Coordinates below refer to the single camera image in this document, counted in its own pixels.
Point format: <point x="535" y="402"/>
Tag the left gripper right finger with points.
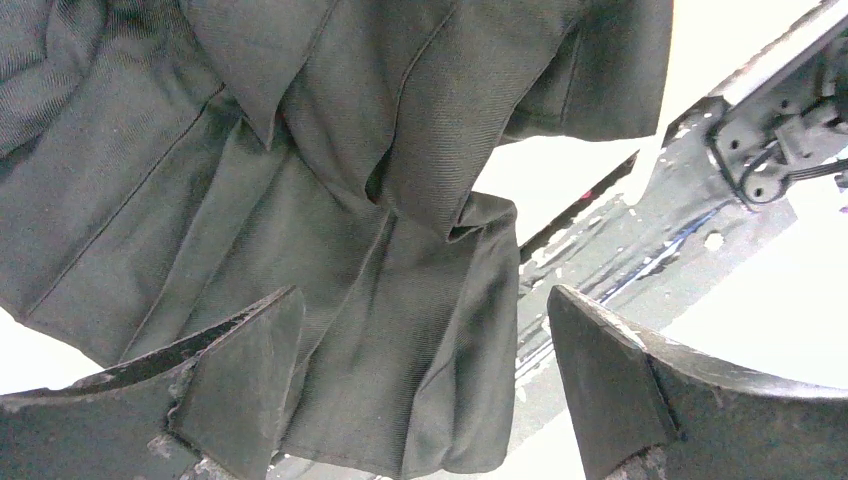
<point x="646" y="407"/>

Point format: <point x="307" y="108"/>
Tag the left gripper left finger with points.
<point x="209" y="406"/>

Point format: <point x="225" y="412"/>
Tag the black garment corner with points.
<point x="167" y="164"/>

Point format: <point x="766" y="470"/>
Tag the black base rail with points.
<point x="738" y="247"/>

